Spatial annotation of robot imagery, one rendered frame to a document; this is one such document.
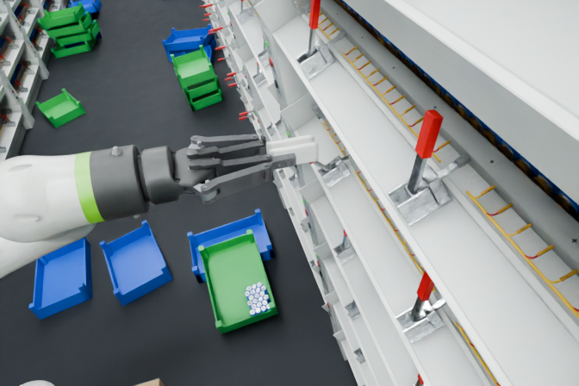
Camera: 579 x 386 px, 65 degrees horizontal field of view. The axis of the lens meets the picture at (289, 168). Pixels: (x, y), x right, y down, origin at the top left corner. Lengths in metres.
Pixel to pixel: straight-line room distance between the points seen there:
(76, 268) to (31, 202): 1.51
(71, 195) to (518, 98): 0.51
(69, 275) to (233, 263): 0.72
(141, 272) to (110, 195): 1.34
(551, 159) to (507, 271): 0.16
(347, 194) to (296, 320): 0.97
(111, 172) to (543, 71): 0.50
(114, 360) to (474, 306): 1.52
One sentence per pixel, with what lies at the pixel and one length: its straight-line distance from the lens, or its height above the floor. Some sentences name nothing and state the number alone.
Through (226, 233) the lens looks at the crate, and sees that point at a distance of 1.90.
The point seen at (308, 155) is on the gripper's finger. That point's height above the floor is 0.95.
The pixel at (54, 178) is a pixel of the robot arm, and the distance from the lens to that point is 0.61.
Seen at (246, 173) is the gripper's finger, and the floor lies 0.98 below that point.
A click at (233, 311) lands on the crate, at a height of 0.02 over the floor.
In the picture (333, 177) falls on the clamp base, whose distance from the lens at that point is 0.69.
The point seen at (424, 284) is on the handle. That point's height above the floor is 0.96.
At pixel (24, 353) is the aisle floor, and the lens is 1.98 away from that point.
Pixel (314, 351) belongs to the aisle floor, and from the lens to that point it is 1.54.
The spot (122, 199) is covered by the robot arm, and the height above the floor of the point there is 1.00.
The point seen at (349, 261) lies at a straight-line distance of 0.83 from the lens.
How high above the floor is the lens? 1.35
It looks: 40 degrees down
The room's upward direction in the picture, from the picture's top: 14 degrees counter-clockwise
